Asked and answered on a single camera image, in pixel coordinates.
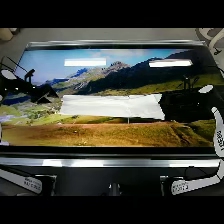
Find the white shirt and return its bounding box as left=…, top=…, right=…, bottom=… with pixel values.
left=59, top=93, right=166, bottom=121

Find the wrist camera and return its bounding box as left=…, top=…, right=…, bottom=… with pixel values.
left=181, top=75, right=201, bottom=92
left=23, top=68, right=36, bottom=85

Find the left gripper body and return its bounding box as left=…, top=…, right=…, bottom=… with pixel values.
left=30, top=83, right=60, bottom=105

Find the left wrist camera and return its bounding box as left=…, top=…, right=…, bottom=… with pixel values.
left=23, top=68, right=36, bottom=85

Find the white chair base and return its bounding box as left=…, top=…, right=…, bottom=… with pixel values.
left=195, top=28, right=224, bottom=56

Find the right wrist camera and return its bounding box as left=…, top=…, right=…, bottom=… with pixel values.
left=181, top=75, right=201, bottom=92

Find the silver frame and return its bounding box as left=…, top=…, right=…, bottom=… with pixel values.
left=0, top=155, right=221, bottom=197

